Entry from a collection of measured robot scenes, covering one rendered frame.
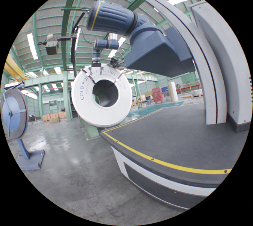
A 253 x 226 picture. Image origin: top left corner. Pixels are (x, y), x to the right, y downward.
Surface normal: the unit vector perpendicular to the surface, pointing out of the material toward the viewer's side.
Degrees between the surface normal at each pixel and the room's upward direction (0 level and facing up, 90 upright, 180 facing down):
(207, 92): 90
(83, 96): 90
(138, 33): 153
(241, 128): 90
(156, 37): 90
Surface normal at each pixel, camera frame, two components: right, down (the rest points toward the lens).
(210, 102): -0.80, 0.13
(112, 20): 0.35, 0.88
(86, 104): 0.59, -0.14
